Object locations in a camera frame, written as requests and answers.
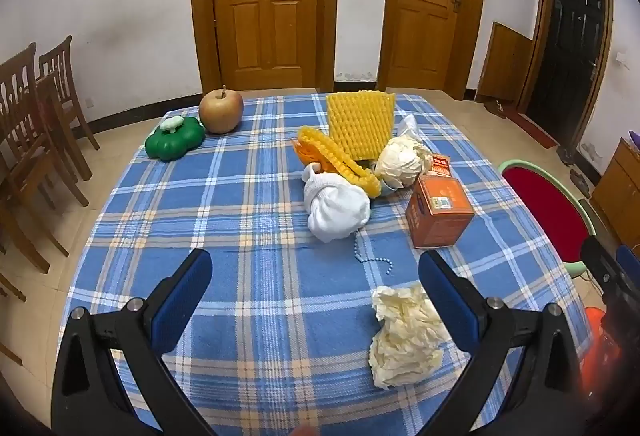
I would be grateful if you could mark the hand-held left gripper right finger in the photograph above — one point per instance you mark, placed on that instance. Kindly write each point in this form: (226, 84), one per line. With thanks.
(450, 306)

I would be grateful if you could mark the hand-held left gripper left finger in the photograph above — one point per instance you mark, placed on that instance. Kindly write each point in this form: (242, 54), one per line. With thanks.
(182, 301)

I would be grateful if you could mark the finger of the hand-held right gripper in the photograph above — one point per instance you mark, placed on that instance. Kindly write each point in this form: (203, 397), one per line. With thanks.
(629, 261)
(602, 263)

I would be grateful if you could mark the red basin with green rim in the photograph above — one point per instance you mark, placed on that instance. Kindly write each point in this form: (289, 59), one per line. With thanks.
(545, 211)

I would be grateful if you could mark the orange cardboard box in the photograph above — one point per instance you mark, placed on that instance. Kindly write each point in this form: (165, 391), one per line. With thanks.
(435, 216)

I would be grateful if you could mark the small red white box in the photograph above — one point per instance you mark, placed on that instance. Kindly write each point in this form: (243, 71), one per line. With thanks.
(440, 164)

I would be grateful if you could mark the white cloth bundle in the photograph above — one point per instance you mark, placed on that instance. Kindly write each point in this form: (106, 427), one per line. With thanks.
(335, 211)

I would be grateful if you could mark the round white paper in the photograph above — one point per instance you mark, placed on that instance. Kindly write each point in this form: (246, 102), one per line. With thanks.
(400, 163)

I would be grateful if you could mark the yellow foam net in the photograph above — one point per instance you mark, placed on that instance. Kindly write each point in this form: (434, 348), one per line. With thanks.
(340, 160)

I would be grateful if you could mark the white plastic packet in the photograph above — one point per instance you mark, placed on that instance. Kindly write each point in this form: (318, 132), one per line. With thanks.
(407, 125)

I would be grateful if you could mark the yellow foam mesh sheet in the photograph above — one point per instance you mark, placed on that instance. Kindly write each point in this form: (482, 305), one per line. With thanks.
(357, 125)

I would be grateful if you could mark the orange plastic stool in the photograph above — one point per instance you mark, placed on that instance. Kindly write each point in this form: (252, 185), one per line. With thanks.
(595, 346)

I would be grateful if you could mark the wooden sideboard cabinet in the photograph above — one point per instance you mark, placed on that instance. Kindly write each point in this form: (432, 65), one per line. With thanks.
(620, 196)

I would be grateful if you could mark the grey slippers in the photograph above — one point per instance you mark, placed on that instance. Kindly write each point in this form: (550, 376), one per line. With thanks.
(581, 182)

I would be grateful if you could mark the blue plaid tablecloth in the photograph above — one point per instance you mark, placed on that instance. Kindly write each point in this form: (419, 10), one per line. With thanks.
(260, 226)

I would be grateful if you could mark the dark shoes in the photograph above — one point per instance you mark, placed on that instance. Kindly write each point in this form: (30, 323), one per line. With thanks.
(566, 155)

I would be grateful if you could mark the purple bag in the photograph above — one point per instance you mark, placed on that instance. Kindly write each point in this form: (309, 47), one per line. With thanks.
(635, 136)

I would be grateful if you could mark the red doormat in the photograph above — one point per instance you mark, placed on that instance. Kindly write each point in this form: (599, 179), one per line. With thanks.
(532, 128)

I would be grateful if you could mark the green pumpkin-shaped container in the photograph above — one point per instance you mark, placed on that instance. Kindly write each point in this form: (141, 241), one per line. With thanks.
(175, 140)

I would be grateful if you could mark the brown shoes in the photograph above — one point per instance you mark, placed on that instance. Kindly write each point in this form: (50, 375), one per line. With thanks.
(494, 107)

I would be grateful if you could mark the brown apple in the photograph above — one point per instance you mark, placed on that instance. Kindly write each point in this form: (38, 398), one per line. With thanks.
(220, 113)

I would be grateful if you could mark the black entrance door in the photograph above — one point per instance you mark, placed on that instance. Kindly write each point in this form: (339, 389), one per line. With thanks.
(565, 50)

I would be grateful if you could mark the wooden shoe cabinet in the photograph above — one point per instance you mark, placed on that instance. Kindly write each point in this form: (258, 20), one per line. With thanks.
(505, 65)

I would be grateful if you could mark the wooden door with small latch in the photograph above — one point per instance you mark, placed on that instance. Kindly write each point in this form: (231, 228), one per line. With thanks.
(265, 0)

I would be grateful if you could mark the white light switch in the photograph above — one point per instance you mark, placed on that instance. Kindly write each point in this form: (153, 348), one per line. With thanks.
(622, 57)

